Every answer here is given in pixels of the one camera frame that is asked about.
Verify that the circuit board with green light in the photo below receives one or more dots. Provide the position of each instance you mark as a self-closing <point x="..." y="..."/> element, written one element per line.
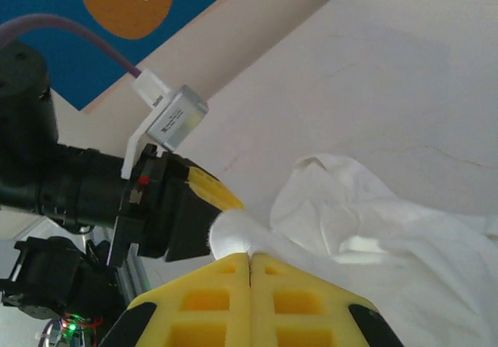
<point x="72" y="327"/>

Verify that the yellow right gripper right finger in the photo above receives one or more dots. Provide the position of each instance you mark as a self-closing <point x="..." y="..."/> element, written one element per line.
<point x="307" y="323"/>

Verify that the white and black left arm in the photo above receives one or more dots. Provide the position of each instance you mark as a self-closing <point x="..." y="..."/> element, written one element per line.
<point x="23" y="90"/>

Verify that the blue patterned tablecloth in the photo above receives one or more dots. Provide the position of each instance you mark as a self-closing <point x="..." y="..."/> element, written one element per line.
<point x="39" y="20"/>

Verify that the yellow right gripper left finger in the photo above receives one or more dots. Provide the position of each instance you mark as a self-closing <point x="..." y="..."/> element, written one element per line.
<point x="202" y="323"/>

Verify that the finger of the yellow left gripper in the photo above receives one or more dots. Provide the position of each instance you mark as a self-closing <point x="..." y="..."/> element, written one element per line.
<point x="210" y="191"/>

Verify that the white t-shirt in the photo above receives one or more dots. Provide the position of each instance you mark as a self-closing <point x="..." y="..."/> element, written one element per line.
<point x="389" y="238"/>

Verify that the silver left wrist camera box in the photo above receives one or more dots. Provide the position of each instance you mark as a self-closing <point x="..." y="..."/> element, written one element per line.
<point x="177" y="119"/>

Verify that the white left camera mount bracket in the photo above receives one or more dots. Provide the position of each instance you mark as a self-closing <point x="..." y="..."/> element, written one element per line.
<point x="134" y="152"/>

